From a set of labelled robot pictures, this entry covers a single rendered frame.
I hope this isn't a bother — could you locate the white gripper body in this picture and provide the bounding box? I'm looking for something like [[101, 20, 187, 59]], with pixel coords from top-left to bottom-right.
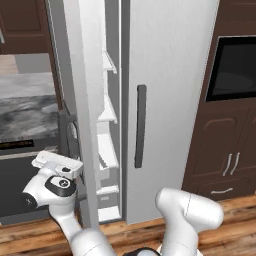
[[31, 150, 85, 170]]

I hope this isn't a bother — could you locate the grey fridge body with shelves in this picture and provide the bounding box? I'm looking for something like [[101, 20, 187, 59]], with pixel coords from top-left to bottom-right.
[[95, 0, 123, 223]]

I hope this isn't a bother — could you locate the grey freezer door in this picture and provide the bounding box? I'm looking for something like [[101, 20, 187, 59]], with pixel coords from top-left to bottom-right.
[[45, 0, 107, 231]]

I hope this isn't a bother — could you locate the grey fridge door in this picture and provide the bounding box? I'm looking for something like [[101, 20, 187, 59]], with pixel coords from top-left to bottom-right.
[[120, 0, 221, 225]]

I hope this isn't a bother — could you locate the black dishwasher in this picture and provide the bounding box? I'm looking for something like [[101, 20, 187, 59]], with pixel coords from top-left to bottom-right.
[[0, 137, 80, 226]]

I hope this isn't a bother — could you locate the brown drawer front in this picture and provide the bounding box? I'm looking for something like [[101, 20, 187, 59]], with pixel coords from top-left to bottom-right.
[[185, 175, 256, 202]]

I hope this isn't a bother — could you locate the brown cupboard door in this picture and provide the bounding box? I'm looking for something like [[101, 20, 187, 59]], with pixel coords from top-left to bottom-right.
[[229, 105, 256, 184], [182, 105, 250, 188]]

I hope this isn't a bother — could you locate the brown tall oven cabinet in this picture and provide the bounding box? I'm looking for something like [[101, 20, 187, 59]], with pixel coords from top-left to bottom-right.
[[181, 0, 256, 202]]

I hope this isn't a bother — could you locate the dark freezer door handle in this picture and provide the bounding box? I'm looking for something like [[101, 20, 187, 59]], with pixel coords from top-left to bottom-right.
[[65, 120, 81, 158]]

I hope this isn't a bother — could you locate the dark fridge door handle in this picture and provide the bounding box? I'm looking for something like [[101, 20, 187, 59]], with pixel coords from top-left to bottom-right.
[[133, 84, 148, 170]]

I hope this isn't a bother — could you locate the brown wall cupboard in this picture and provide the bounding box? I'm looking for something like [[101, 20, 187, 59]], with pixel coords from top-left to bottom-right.
[[0, 0, 53, 56]]

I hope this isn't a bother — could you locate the silver drawer handle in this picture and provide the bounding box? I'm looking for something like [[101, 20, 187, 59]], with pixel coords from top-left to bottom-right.
[[210, 187, 235, 196]]

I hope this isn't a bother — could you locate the silver cupboard handle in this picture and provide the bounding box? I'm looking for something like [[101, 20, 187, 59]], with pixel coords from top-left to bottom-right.
[[222, 152, 234, 177], [229, 152, 241, 176]]

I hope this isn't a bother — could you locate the black wall oven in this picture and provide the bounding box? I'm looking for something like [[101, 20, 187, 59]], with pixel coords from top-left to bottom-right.
[[205, 35, 256, 103]]

